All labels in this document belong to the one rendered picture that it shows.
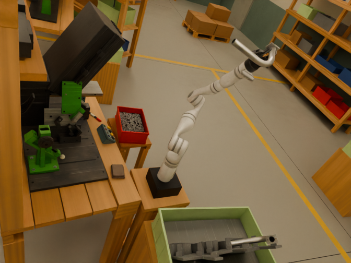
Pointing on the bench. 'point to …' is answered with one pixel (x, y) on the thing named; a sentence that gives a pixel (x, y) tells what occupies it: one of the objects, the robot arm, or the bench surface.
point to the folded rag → (117, 171)
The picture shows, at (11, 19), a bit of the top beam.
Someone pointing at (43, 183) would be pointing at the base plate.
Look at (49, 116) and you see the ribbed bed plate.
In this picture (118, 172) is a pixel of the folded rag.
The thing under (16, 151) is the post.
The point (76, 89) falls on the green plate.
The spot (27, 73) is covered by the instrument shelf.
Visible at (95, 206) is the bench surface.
